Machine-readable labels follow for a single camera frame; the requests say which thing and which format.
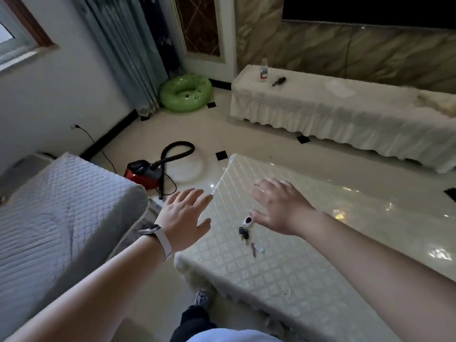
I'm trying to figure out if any person's right hand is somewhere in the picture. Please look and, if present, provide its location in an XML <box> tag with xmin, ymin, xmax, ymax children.
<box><xmin>249</xmin><ymin>178</ymin><xmax>318</xmax><ymax>236</ymax></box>

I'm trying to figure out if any person's left hand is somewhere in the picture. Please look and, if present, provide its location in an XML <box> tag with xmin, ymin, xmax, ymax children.
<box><xmin>155</xmin><ymin>188</ymin><xmax>214</xmax><ymax>254</ymax></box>

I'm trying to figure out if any person's right forearm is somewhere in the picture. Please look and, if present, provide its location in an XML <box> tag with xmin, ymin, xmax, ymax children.
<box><xmin>299</xmin><ymin>210</ymin><xmax>456</xmax><ymax>342</ymax></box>

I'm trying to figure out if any person's left forearm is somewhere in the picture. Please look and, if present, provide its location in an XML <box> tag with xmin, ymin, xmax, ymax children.
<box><xmin>0</xmin><ymin>236</ymin><xmax>168</xmax><ymax>342</ymax></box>

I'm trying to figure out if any white band wristwatch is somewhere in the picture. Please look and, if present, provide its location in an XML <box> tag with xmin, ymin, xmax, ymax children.
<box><xmin>138</xmin><ymin>224</ymin><xmax>174</xmax><ymax>262</ymax></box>

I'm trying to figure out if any red vacuum cleaner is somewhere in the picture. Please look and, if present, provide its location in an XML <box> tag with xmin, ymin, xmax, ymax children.
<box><xmin>123</xmin><ymin>160</ymin><xmax>162</xmax><ymax>191</ymax></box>

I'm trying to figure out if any coffee table with patterned cover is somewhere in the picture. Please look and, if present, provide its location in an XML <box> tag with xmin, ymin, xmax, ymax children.
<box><xmin>174</xmin><ymin>153</ymin><xmax>456</xmax><ymax>342</ymax></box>

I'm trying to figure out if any person's white shoe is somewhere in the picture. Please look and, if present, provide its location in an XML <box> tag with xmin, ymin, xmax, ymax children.
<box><xmin>193</xmin><ymin>288</ymin><xmax>209</xmax><ymax>311</ymax></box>

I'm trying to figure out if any cabinet with white frilled cloth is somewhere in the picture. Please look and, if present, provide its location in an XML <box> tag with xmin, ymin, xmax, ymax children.
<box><xmin>229</xmin><ymin>64</ymin><xmax>456</xmax><ymax>174</ymax></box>

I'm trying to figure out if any person's black trouser leg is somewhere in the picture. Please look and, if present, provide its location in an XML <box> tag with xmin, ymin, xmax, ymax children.
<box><xmin>170</xmin><ymin>305</ymin><xmax>217</xmax><ymax>342</ymax></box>

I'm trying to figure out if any person's white shirt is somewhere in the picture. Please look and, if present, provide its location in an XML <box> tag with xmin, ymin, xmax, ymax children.
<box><xmin>185</xmin><ymin>328</ymin><xmax>283</xmax><ymax>342</ymax></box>

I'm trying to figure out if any grey quilted sofa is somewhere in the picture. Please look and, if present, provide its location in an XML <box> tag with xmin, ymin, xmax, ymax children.
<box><xmin>0</xmin><ymin>152</ymin><xmax>164</xmax><ymax>333</ymax></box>

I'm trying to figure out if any grey-blue curtain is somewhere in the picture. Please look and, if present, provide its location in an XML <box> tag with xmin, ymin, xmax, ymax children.
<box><xmin>69</xmin><ymin>0</ymin><xmax>162</xmax><ymax>119</ymax></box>

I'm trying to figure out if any white framed door panel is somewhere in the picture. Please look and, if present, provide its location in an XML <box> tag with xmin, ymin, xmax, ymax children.
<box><xmin>170</xmin><ymin>0</ymin><xmax>238</xmax><ymax>83</ymax></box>

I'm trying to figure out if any black television screen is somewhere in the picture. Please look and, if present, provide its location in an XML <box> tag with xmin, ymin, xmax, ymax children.
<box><xmin>281</xmin><ymin>0</ymin><xmax>456</xmax><ymax>31</ymax></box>

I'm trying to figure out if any black vacuum hose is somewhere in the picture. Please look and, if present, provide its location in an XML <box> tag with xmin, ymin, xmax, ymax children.
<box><xmin>157</xmin><ymin>140</ymin><xmax>196</xmax><ymax>201</ymax></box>

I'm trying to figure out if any black power cord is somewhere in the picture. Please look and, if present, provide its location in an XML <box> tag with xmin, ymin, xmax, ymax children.
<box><xmin>73</xmin><ymin>124</ymin><xmax>119</xmax><ymax>175</ymax></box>

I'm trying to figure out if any green inflatable swim ring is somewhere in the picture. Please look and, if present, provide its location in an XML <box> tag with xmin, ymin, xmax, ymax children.
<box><xmin>159</xmin><ymin>74</ymin><xmax>214</xmax><ymax>113</ymax></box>

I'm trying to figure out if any window with wooden frame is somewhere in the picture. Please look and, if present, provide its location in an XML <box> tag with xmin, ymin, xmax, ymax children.
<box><xmin>0</xmin><ymin>0</ymin><xmax>60</xmax><ymax>72</ymax></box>

